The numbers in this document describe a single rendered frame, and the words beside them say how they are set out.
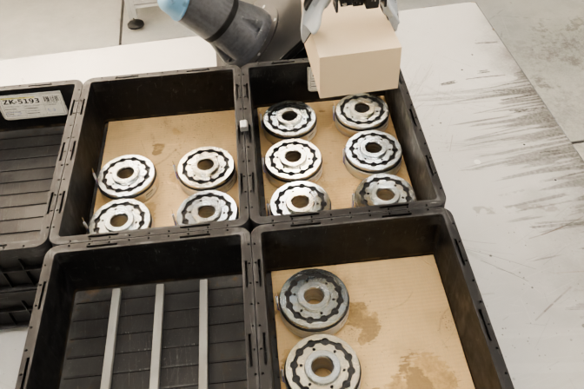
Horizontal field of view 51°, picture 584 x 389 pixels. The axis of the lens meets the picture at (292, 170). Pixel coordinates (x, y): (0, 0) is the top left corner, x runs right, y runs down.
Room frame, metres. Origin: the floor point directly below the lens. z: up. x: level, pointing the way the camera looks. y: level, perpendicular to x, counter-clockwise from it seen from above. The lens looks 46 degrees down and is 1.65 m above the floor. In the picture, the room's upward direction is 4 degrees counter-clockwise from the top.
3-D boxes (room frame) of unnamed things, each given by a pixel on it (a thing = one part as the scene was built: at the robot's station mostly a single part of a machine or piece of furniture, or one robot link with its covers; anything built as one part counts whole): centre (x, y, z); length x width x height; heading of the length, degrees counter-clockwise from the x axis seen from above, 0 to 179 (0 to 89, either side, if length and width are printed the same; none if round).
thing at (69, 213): (0.77, 0.23, 0.87); 0.40 x 0.30 x 0.11; 3
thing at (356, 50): (0.80, -0.10, 1.08); 0.16 x 0.12 x 0.07; 6
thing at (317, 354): (0.38, -0.02, 0.86); 0.05 x 0.05 x 0.01
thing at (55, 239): (0.77, 0.23, 0.92); 0.40 x 0.30 x 0.02; 3
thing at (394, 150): (0.78, -0.15, 0.86); 0.10 x 0.10 x 0.01
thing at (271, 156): (0.78, 0.00, 0.86); 0.10 x 0.10 x 0.01
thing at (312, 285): (0.49, -0.02, 0.86); 0.05 x 0.05 x 0.01
